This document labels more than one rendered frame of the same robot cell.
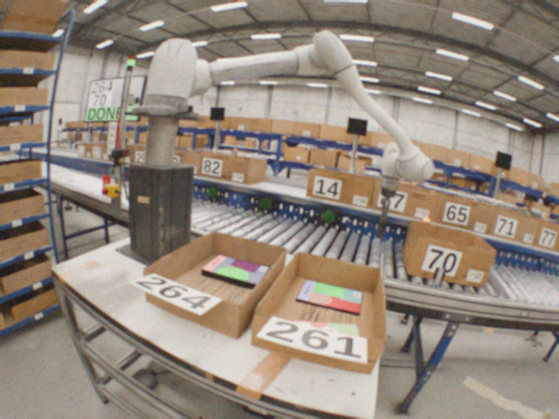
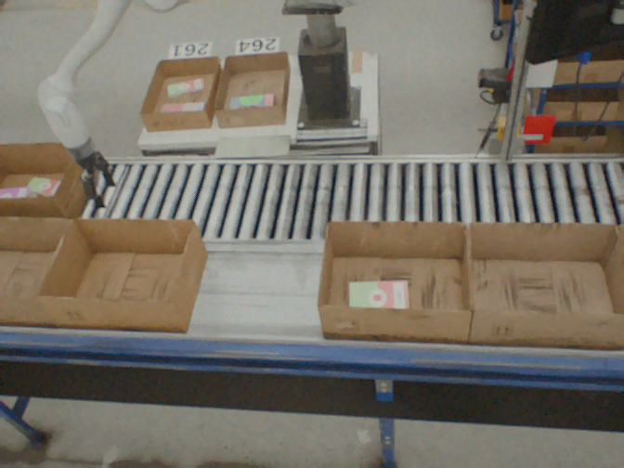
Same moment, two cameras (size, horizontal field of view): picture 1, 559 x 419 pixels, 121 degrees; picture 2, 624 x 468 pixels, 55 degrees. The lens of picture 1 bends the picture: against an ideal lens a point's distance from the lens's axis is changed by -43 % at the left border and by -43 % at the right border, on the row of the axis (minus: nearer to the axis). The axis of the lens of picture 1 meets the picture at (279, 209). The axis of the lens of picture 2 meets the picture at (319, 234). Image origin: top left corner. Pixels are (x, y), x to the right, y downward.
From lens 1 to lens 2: 3.11 m
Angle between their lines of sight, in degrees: 116
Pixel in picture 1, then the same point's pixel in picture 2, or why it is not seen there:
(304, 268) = (201, 120)
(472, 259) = (19, 153)
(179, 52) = not seen: outside the picture
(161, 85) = not seen: outside the picture
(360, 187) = (102, 227)
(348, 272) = (165, 119)
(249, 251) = (248, 116)
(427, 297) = not seen: hidden behind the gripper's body
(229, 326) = (234, 68)
